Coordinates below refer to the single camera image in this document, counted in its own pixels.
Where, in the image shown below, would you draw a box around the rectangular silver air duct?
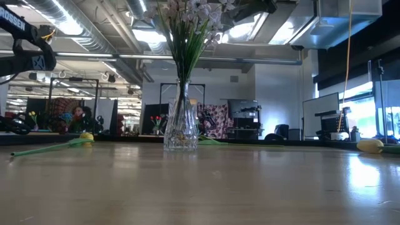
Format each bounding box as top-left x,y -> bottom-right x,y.
289,0 -> 383,50

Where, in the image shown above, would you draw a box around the black yellow ceiling cable reel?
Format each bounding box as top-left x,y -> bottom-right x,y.
39,24 -> 57,43

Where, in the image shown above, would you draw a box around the dark red patterned cloth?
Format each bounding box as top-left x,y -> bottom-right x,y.
49,97 -> 82,132

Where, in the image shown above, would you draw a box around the wide silver spiral duct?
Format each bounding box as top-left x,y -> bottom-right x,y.
21,0 -> 118,54

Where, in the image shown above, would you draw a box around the white cable spool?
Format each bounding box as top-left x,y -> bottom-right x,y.
329,131 -> 350,141

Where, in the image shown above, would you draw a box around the black office chair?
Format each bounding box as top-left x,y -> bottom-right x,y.
264,124 -> 290,142

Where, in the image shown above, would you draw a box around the blue artificial flowers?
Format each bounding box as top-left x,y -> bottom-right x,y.
61,112 -> 73,134

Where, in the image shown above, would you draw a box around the bright ceiling light panel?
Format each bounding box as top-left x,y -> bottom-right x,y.
132,29 -> 168,44

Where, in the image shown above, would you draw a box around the yellow hanging cable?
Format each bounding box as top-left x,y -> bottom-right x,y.
336,0 -> 354,134

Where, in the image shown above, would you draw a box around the narrow silver spiral duct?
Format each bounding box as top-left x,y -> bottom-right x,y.
126,0 -> 156,28

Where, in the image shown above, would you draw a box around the white whiteboard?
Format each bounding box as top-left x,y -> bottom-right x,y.
302,92 -> 340,138

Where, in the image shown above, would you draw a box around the person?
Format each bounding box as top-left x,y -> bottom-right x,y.
71,105 -> 93,134

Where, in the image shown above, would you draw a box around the black upright panel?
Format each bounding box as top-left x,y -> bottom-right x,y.
142,103 -> 170,136

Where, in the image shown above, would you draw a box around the black desk equipment stand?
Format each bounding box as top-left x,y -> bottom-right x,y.
314,107 -> 351,141

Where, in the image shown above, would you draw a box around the black gantry frame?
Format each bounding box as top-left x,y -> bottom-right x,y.
159,81 -> 206,106
47,76 -> 100,129

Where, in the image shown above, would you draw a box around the tall faceted clear glass vase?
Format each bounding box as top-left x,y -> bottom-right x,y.
163,79 -> 200,152

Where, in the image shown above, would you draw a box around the black tripod stand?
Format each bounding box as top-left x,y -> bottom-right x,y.
376,58 -> 389,140

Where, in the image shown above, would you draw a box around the small yellow flowers in vase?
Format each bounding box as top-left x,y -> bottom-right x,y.
28,111 -> 39,131

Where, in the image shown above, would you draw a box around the pale pink flower bunch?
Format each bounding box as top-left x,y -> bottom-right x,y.
142,0 -> 237,148

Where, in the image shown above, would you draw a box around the small red tulips in vase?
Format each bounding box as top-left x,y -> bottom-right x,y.
149,114 -> 163,136

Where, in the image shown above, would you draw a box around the dark equipment shelf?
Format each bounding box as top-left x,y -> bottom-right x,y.
227,99 -> 263,141

